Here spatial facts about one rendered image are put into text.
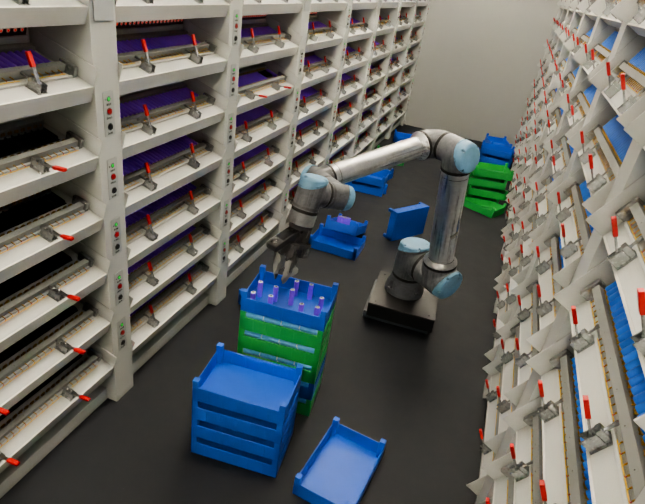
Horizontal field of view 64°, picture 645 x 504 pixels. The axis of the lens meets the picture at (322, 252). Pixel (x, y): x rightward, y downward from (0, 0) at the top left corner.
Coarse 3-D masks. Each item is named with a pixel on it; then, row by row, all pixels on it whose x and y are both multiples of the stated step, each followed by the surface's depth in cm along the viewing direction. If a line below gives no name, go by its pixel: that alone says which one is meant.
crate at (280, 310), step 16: (256, 288) 193; (272, 288) 194; (288, 288) 196; (304, 288) 194; (320, 288) 192; (336, 288) 189; (256, 304) 178; (272, 304) 176; (304, 304) 188; (288, 320) 177; (304, 320) 176; (320, 320) 174
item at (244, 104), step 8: (256, 64) 255; (264, 64) 263; (272, 64) 262; (280, 72) 261; (288, 72) 261; (288, 80) 262; (296, 80) 261; (264, 88) 242; (272, 88) 246; (280, 88) 251; (240, 96) 209; (256, 96) 230; (272, 96) 242; (280, 96) 252; (240, 104) 215; (248, 104) 221; (256, 104) 230; (240, 112) 218
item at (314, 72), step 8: (312, 56) 313; (320, 56) 322; (328, 56) 320; (304, 64) 293; (312, 64) 298; (320, 64) 309; (328, 64) 320; (336, 64) 321; (304, 72) 288; (312, 72) 295; (320, 72) 302; (328, 72) 309; (336, 72) 321; (304, 80) 277; (312, 80) 285; (320, 80) 299; (304, 88) 280
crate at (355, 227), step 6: (330, 216) 315; (330, 222) 315; (336, 222) 314; (354, 222) 341; (366, 222) 338; (330, 228) 316; (336, 228) 315; (342, 228) 314; (348, 228) 313; (354, 228) 312; (360, 228) 320; (354, 234) 312
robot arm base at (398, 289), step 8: (392, 272) 254; (392, 280) 253; (400, 280) 249; (392, 288) 252; (400, 288) 249; (408, 288) 249; (416, 288) 250; (400, 296) 250; (408, 296) 250; (416, 296) 251
